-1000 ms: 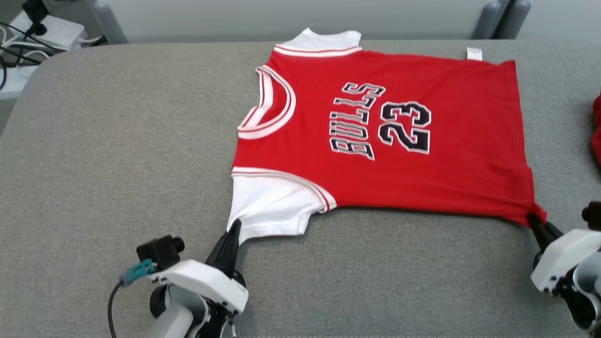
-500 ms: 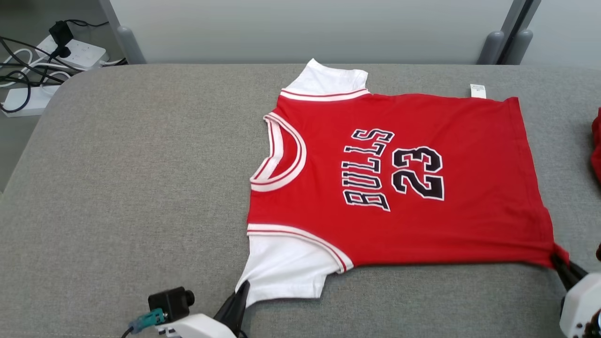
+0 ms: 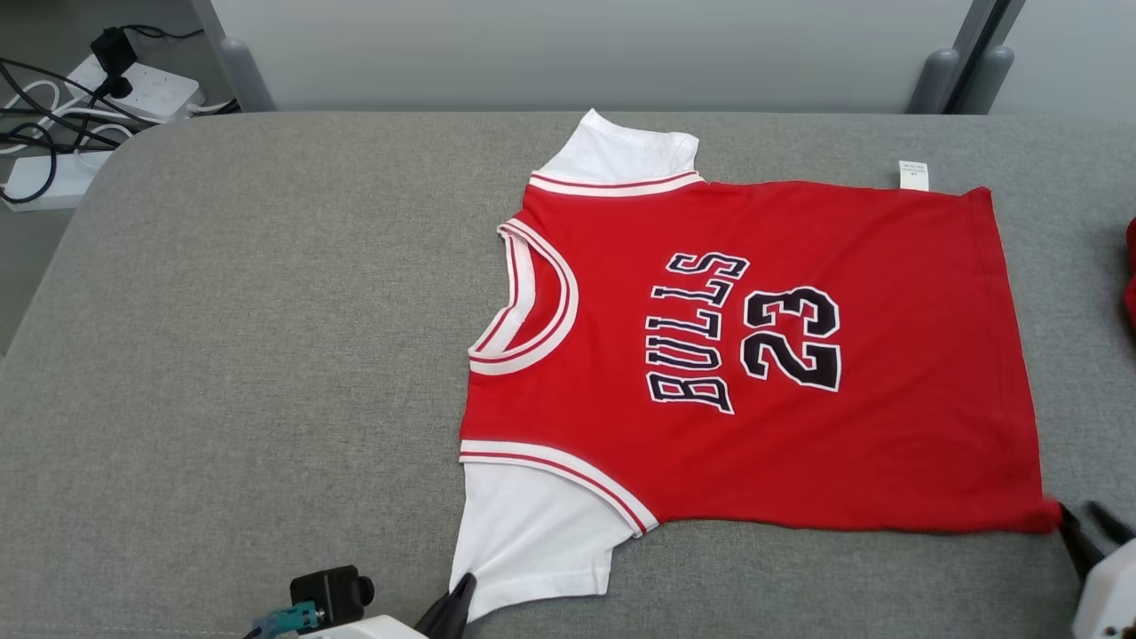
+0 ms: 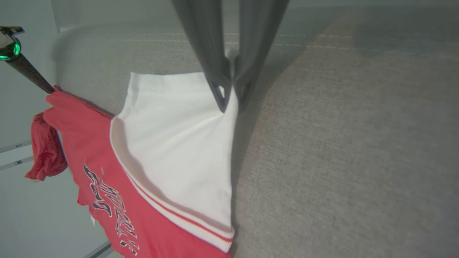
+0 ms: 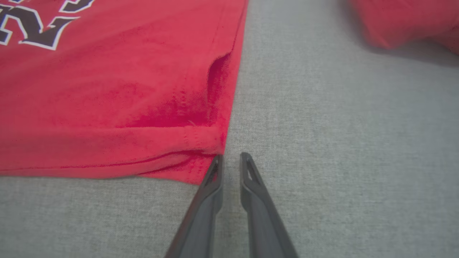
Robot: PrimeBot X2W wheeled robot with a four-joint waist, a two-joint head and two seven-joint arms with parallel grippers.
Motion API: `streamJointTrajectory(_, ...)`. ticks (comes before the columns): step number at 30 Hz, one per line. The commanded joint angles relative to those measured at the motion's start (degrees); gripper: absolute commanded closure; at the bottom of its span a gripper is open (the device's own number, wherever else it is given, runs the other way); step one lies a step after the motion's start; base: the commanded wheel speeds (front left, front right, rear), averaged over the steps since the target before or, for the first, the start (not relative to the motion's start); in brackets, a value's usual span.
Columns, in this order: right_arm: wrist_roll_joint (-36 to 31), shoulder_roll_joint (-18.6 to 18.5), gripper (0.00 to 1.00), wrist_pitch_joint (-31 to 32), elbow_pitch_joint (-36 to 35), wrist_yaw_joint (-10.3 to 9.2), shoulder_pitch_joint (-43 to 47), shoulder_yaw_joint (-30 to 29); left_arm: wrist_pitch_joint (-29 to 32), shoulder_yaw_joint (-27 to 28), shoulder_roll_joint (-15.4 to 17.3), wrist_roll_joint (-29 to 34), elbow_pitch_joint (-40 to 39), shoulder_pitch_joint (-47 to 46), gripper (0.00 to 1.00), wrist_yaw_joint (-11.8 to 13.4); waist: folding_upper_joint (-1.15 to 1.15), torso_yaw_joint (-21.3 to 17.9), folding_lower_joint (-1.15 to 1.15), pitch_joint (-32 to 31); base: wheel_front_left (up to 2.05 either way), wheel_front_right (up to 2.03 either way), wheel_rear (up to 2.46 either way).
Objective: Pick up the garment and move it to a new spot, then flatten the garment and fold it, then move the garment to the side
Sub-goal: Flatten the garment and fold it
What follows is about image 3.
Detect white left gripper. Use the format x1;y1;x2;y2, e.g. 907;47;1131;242
297;572;477;639

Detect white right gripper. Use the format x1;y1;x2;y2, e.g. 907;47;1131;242
1056;500;1136;639

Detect red Bulls 23 jersey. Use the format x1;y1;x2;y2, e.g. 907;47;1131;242
448;108;1063;622

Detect red shorts with white stripe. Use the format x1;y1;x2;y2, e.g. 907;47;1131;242
1123;217;1136;334

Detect grey partition foot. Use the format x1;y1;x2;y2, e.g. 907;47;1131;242
217;37;276;112
907;49;961;114
960;44;1014;114

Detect white partition panel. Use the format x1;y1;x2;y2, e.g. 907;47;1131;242
990;0;1136;121
191;0;1004;114

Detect white power strip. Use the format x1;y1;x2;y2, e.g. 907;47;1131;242
0;146;116;212
67;55;203;123

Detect black power adapter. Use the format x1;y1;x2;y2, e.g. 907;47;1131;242
89;27;138;99

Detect black cable with teal plug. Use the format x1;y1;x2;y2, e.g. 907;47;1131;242
244;602;325;639

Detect white power strips with cables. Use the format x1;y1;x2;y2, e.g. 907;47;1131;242
0;22;241;205

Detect white floor cable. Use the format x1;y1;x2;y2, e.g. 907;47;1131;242
0;80;134;156

